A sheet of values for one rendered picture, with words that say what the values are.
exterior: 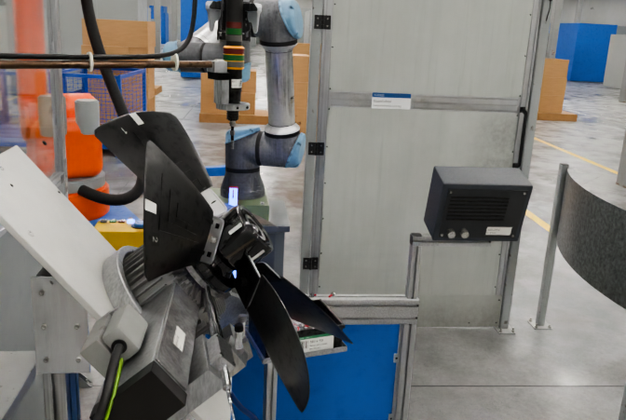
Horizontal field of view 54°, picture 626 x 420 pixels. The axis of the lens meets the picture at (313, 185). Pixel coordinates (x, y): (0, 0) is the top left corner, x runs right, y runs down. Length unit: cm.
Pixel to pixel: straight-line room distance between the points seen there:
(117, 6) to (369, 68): 906
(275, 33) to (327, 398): 111
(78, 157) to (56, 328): 393
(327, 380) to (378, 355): 17
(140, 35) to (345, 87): 634
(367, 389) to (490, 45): 195
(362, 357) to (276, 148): 70
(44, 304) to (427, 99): 237
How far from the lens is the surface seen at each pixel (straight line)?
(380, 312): 188
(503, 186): 180
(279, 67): 192
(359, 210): 329
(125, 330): 103
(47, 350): 133
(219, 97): 129
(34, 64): 113
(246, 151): 202
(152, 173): 101
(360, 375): 199
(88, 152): 518
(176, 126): 141
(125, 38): 928
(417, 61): 322
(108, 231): 174
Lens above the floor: 162
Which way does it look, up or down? 14 degrees down
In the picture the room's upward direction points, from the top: 3 degrees clockwise
